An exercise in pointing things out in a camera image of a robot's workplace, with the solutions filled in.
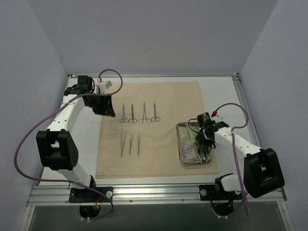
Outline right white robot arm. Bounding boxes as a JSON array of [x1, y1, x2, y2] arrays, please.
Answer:
[[196, 113, 285, 199]]

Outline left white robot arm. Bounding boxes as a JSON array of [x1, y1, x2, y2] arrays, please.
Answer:
[[36, 76, 115, 202]]

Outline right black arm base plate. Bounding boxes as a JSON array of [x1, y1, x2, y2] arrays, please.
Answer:
[[198, 184, 242, 201]]

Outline purple printed sterile packet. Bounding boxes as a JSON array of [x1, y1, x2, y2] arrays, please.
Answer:
[[180, 146, 200, 165]]

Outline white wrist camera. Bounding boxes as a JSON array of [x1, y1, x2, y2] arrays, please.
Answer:
[[96, 81, 112, 94], [211, 111, 223, 120]]

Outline green gauze packet left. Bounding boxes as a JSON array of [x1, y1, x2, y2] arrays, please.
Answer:
[[178, 126, 192, 144]]

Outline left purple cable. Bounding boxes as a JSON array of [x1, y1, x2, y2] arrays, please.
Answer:
[[14, 69, 123, 219]]

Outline straight silver tweezers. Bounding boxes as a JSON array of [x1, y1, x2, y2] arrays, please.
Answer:
[[137, 133, 141, 157], [129, 134, 134, 156]]

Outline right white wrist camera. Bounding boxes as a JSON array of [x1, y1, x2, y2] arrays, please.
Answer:
[[211, 111, 223, 120]]

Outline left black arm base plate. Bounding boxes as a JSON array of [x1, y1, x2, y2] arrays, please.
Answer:
[[68, 187, 114, 203]]

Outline surgical scissors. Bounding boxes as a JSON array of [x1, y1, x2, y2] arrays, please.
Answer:
[[119, 103, 128, 124]]

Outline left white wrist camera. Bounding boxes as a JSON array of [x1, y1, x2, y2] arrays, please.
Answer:
[[96, 81, 112, 94]]

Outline green gauze packet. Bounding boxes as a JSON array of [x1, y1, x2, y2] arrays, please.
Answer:
[[178, 126, 192, 144], [188, 124, 201, 134]]

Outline metal instrument tray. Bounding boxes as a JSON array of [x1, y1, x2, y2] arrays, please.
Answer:
[[176, 122, 212, 166]]

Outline right side aluminium rail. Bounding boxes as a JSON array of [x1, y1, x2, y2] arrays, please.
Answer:
[[223, 77, 277, 188]]

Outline beige cloth wrap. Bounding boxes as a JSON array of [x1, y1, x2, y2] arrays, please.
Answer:
[[96, 81, 218, 179]]

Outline silver ring-handled hemostat clamp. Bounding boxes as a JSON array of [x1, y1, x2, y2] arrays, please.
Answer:
[[138, 102, 151, 124]]

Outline front aluminium rail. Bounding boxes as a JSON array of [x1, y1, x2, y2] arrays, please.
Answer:
[[26, 180, 287, 205]]

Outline green gauze packet right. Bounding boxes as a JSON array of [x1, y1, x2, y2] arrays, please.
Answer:
[[188, 124, 201, 134]]

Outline aluminium rail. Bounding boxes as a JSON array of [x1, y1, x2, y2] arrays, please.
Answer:
[[26, 180, 287, 205], [223, 77, 277, 188]]

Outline surgical forceps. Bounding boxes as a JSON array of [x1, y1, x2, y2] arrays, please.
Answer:
[[120, 133, 126, 158]]

